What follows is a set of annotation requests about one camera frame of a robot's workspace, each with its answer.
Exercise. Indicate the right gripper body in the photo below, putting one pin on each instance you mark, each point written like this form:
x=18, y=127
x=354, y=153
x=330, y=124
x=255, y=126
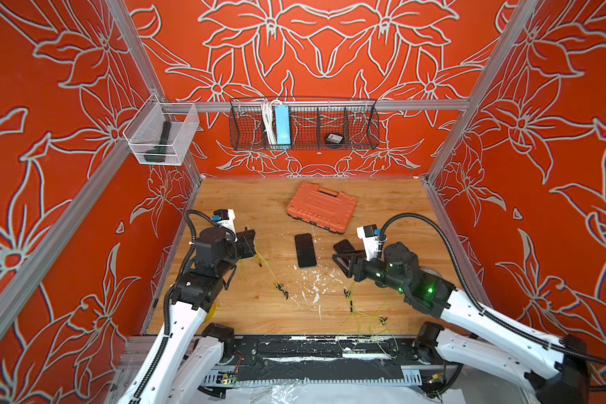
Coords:
x=369, y=268

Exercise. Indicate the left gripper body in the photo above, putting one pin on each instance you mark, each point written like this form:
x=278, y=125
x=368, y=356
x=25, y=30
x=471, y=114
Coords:
x=241, y=248

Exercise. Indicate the black phone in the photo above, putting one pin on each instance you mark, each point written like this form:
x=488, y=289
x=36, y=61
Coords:
x=343, y=247
x=305, y=252

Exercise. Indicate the yellow earphones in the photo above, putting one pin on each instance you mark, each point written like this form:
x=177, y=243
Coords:
x=372, y=326
x=248, y=277

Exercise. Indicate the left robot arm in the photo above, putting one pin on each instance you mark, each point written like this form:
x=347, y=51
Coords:
x=169, y=374

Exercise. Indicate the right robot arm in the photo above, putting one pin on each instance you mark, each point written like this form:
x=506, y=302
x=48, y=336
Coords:
x=480, y=338

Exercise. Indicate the orange tool case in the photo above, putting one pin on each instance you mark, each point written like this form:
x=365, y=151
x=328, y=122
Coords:
x=321, y=207

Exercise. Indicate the black flashlight in bin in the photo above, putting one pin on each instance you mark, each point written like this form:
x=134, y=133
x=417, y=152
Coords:
x=158, y=153

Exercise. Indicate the clear plastic bin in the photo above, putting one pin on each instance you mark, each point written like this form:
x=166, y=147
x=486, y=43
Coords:
x=145, y=128

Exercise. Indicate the blue box in basket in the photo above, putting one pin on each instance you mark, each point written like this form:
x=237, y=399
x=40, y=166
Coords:
x=283, y=128

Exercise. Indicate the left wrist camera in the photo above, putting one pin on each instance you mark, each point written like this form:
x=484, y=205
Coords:
x=225, y=219

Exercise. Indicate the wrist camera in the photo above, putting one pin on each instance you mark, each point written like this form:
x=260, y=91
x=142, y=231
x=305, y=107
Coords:
x=225, y=219
x=370, y=236

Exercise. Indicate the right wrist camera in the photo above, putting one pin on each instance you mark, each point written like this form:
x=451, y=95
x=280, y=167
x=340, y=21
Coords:
x=370, y=236

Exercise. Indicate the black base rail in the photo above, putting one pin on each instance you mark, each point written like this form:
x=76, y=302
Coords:
x=262, y=360

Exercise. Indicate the black wire basket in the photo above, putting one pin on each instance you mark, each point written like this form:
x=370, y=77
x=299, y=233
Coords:
x=252, y=123

